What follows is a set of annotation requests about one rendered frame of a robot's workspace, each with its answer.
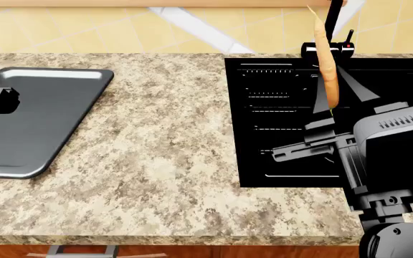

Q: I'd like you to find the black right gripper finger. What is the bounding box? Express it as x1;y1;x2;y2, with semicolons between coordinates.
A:
335;64;410;114
303;77;338;146

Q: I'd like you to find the orange carrot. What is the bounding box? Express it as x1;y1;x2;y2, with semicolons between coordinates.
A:
306;4;341;117

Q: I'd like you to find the grey metal tray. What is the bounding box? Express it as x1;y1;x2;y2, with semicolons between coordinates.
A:
0;67;115;180

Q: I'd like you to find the black cooktop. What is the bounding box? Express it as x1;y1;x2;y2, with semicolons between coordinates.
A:
224;56;413;188

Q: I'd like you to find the black sink faucet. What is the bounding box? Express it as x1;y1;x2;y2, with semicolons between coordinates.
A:
300;0;355;59

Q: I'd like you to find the brown wooden cabinet front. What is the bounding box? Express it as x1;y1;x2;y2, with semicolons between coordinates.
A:
0;243;361;258

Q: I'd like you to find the grey gripper camera box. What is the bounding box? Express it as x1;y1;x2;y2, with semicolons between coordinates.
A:
352;101;413;187

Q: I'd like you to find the grey drawer handle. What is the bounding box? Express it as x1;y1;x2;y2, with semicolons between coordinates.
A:
26;244;120;258

